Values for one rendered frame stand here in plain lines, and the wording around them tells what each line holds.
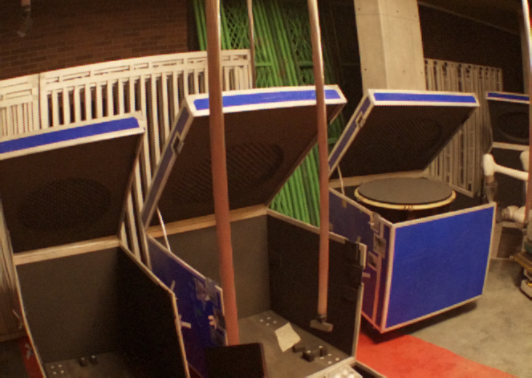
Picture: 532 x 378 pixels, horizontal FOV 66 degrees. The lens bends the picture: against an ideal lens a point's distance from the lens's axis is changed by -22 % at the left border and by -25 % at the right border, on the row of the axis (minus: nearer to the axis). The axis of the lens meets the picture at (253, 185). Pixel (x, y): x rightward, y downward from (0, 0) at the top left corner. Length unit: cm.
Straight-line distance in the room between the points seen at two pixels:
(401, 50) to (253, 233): 222
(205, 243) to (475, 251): 197
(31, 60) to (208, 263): 276
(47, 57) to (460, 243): 410
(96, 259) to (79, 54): 257
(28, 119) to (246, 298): 214
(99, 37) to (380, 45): 278
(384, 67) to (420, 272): 192
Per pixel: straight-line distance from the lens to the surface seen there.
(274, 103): 243
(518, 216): 402
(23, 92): 376
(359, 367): 311
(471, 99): 374
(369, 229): 340
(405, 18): 476
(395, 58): 453
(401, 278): 329
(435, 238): 335
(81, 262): 303
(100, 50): 510
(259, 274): 361
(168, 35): 541
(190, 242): 328
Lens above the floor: 192
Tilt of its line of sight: 13 degrees down
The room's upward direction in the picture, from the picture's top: 3 degrees counter-clockwise
